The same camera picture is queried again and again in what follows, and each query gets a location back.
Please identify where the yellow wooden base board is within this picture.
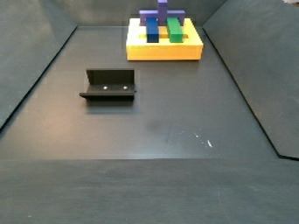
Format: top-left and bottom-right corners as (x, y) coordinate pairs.
(126, 18), (203, 60)

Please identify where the green rectangular bar block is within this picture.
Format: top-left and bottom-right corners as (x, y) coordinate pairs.
(167, 17), (183, 43)

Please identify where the blue rectangular bar block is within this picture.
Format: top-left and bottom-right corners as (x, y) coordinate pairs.
(146, 17), (159, 43)

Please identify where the purple cross-shaped block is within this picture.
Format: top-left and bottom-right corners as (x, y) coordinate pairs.
(139, 0), (186, 26)

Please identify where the black angled bracket holder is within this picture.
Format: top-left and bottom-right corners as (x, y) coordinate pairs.
(79, 68), (136, 99)

